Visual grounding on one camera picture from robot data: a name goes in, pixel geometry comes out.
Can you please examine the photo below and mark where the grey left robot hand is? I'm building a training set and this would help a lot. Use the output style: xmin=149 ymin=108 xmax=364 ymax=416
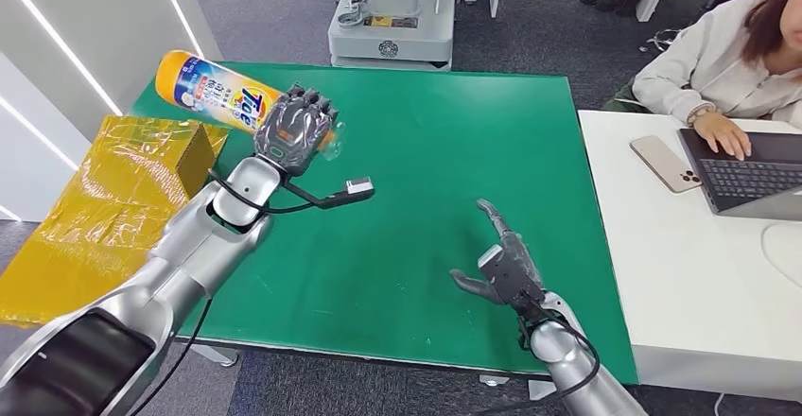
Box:
xmin=253 ymin=83 xmax=340 ymax=181

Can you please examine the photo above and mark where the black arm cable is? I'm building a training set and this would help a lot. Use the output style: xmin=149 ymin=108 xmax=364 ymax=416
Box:
xmin=466 ymin=300 xmax=602 ymax=416
xmin=128 ymin=168 xmax=330 ymax=416

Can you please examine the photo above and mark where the person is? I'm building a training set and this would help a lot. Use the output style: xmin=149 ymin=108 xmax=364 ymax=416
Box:
xmin=604 ymin=0 xmax=802 ymax=162

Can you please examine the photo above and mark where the white round pad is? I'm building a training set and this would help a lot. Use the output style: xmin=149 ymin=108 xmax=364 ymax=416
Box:
xmin=760 ymin=221 xmax=802 ymax=289

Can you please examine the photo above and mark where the green table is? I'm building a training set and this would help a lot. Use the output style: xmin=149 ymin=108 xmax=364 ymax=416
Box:
xmin=128 ymin=60 xmax=640 ymax=387

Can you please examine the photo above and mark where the person's hand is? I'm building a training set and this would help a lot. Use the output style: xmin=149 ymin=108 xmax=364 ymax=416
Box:
xmin=692 ymin=111 xmax=753 ymax=163

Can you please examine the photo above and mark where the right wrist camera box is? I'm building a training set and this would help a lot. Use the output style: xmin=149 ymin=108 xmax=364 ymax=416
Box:
xmin=477 ymin=244 xmax=506 ymax=271

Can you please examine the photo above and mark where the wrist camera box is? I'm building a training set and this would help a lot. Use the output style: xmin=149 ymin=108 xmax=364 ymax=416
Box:
xmin=477 ymin=244 xmax=506 ymax=271
xmin=283 ymin=176 xmax=376 ymax=212

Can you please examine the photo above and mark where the grey laptop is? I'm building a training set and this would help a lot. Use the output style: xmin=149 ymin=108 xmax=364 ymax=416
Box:
xmin=677 ymin=127 xmax=802 ymax=223

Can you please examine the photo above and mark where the orange detergent bottle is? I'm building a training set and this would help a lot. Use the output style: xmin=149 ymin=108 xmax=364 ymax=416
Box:
xmin=154 ymin=49 xmax=347 ymax=162

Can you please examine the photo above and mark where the person's wristwatch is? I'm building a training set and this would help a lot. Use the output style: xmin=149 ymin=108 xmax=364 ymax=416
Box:
xmin=685 ymin=103 xmax=717 ymax=129

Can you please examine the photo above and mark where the cable bundle on floor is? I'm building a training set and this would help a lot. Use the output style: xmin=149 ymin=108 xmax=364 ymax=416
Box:
xmin=638 ymin=28 xmax=683 ymax=56

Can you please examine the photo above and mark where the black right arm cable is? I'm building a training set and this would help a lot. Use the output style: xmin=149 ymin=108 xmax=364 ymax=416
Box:
xmin=466 ymin=300 xmax=602 ymax=416

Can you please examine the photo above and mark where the beige smartphone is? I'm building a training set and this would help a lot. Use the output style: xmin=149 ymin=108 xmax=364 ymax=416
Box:
xmin=629 ymin=135 xmax=703 ymax=195

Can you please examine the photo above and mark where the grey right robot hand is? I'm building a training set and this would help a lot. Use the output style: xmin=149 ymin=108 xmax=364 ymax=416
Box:
xmin=448 ymin=199 xmax=548 ymax=325

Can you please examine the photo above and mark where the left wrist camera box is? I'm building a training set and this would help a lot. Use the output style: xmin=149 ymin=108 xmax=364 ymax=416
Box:
xmin=283 ymin=176 xmax=376 ymax=212

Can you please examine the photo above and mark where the yellow taped cardboard box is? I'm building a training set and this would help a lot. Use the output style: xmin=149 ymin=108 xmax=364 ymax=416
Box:
xmin=0 ymin=115 xmax=232 ymax=329

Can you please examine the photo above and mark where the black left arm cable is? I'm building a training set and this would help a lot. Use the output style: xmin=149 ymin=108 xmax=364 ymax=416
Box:
xmin=128 ymin=168 xmax=330 ymax=416

